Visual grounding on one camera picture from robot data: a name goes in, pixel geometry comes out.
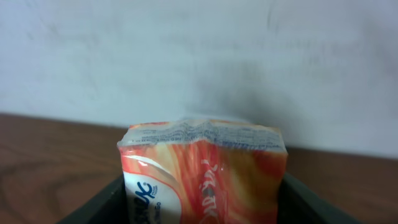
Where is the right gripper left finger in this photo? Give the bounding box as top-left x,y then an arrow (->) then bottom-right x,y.
58,175 -> 129,224

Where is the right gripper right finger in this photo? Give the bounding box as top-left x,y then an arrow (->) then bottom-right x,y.
277,174 -> 360,224

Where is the small orange snack box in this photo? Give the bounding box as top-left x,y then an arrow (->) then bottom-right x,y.
118,119 -> 288,223

